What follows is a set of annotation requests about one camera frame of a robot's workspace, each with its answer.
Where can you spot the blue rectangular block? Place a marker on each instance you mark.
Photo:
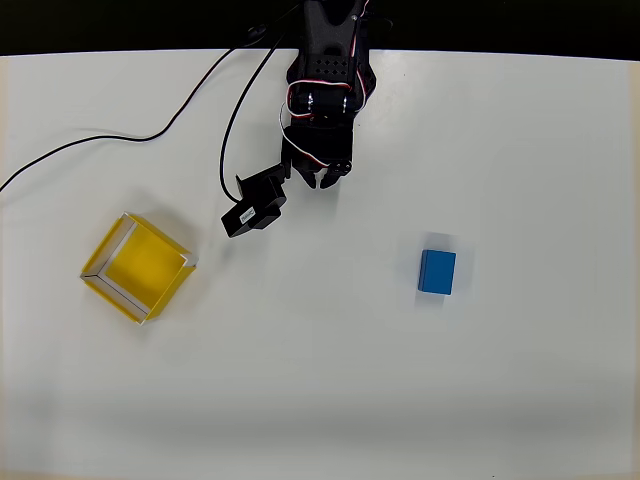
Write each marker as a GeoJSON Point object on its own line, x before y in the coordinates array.
{"type": "Point", "coordinates": [437, 272]}

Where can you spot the yellow open paper box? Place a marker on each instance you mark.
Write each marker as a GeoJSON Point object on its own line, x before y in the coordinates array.
{"type": "Point", "coordinates": [142, 265]}

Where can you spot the black webcam on bracket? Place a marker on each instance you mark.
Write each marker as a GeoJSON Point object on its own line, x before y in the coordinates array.
{"type": "Point", "coordinates": [255, 207]}

